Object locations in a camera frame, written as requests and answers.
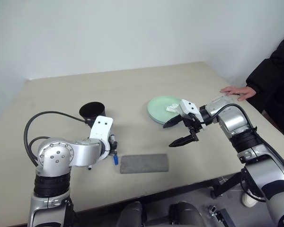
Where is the black round pen cup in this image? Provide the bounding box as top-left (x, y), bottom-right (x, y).
top-left (79, 101), bottom-right (107, 120)

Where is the black table leg frame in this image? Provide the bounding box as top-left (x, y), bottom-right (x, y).
top-left (210, 174), bottom-right (243, 199)

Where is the white tissue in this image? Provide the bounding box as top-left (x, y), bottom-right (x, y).
top-left (165, 103), bottom-right (180, 112)

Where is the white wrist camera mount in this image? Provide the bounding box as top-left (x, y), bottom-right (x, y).
top-left (179, 99), bottom-right (207, 131)
top-left (89, 115), bottom-right (114, 154)

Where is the dark rounded grey shape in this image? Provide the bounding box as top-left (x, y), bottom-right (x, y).
top-left (115, 201), bottom-right (147, 227)
top-left (169, 201), bottom-right (205, 227)

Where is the white marker blue cap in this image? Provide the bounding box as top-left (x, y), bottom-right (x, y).
top-left (110, 134), bottom-right (119, 166)

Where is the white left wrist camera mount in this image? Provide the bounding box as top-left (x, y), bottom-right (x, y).
top-left (89, 115), bottom-right (114, 154)

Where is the light blue plate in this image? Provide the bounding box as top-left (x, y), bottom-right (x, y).
top-left (148, 113), bottom-right (166, 125)

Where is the light green plate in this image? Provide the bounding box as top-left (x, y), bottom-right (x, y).
top-left (147, 95), bottom-right (182, 122)

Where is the person in black jacket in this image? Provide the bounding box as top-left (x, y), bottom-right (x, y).
top-left (245, 32), bottom-right (284, 138)

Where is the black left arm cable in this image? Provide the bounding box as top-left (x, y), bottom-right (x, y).
top-left (23, 111), bottom-right (90, 167)

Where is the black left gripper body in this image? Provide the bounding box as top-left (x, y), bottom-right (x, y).
top-left (107, 139), bottom-right (119, 156)

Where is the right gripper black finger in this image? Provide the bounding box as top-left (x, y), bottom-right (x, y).
top-left (169, 133), bottom-right (199, 148)
top-left (163, 114), bottom-right (184, 129)

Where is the black metal floor bracket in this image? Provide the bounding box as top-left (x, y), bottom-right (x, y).
top-left (208, 205), bottom-right (236, 227)

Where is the white shoe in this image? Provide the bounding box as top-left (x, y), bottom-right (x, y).
top-left (241, 191), bottom-right (260, 208)

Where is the bare person hand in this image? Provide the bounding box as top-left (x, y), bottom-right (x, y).
top-left (220, 86), bottom-right (255, 102)

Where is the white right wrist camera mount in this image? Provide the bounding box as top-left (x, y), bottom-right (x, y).
top-left (179, 99), bottom-right (207, 131)

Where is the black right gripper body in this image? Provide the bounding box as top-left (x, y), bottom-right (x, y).
top-left (181, 113), bottom-right (205, 142)

